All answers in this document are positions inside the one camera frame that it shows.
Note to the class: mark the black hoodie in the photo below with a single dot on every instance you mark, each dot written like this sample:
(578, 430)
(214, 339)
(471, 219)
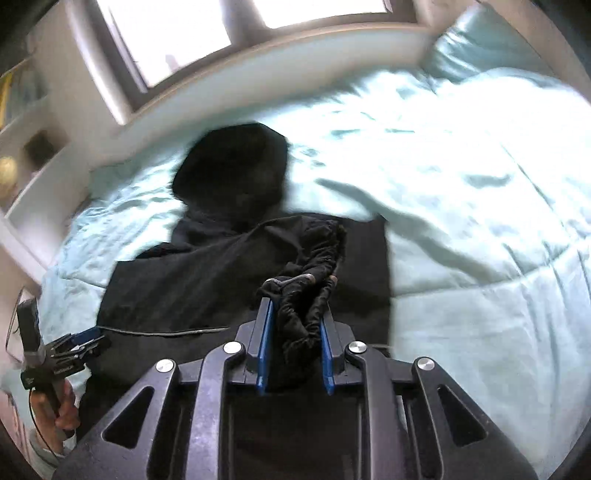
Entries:
(207, 277)

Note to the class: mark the white windowsill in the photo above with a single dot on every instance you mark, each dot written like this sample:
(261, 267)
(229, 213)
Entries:
(277, 64)

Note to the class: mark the light blue pillow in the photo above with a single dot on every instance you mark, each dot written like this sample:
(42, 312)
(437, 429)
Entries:
(485, 46)

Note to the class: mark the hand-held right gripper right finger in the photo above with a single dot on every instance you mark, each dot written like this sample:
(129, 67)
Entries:
(327, 357)

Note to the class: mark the white shelf unit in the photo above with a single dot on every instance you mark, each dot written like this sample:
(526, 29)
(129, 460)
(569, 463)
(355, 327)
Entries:
(46, 173)

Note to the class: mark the person's left hand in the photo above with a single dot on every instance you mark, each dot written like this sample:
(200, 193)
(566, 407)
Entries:
(67, 413)

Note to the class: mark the person's left forearm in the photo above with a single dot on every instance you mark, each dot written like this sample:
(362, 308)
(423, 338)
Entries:
(46, 450)

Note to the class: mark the yellow round object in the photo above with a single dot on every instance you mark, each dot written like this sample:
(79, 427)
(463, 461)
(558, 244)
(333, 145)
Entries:
(7, 175)

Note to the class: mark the window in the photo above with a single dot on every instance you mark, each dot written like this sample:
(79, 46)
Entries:
(184, 37)

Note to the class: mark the light blue blanket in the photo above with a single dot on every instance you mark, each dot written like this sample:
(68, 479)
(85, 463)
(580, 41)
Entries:
(461, 207)

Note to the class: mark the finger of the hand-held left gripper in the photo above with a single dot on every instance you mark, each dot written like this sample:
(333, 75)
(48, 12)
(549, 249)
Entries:
(83, 355)
(85, 335)

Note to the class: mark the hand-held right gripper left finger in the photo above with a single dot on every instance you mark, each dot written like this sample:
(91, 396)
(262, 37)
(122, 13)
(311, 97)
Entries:
(264, 344)

